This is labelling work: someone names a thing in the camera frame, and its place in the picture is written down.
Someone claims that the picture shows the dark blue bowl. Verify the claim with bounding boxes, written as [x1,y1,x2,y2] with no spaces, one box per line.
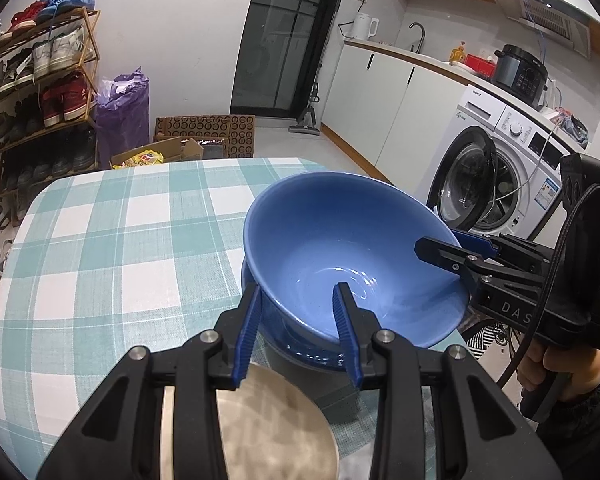
[244,171,468,352]
[239,257,372,373]

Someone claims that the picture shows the large beige plate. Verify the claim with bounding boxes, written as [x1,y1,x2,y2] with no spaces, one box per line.
[159,363,339,479]

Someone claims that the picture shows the white kitchen base cabinets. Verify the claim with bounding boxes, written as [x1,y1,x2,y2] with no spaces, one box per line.
[321,44,466,195]

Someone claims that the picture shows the kitchen faucet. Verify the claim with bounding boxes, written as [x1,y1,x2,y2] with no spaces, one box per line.
[408,20,427,56]

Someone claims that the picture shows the person right hand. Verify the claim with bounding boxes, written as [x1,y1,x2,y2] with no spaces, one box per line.
[517,339,600,401]

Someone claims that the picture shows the white washing machine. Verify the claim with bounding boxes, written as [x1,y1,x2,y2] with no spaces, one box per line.
[416,86,573,240]

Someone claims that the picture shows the teal checkered tablecloth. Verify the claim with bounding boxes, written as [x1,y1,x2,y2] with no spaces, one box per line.
[0,156,466,480]

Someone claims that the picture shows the black pressure cooker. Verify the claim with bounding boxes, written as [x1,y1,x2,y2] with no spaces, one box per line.
[490,44,548,107]

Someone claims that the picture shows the red container on counter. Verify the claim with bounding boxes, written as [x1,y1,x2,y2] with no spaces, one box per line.
[465,54,496,79]

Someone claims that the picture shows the patterned cardboard box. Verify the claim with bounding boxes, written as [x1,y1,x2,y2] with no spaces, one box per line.
[154,115,256,158]

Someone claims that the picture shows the open cardboard snack box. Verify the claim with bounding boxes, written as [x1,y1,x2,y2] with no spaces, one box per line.
[110,136,204,169]

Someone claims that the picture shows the vacuum cleaner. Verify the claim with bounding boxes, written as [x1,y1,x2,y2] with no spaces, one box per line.
[288,81,321,136]

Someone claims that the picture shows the purple bag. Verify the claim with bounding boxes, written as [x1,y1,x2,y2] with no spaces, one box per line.
[95,67,150,169]

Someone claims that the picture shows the range hood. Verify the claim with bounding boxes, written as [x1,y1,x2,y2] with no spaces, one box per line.
[494,0,592,58]

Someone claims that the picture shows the white electric kettle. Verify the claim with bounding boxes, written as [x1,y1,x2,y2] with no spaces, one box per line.
[351,12,379,41]

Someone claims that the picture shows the black glass door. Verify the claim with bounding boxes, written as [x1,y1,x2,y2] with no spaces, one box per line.
[230,0,339,118]

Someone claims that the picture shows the wooden shoe rack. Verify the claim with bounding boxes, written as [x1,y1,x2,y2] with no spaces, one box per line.
[0,6,102,197]

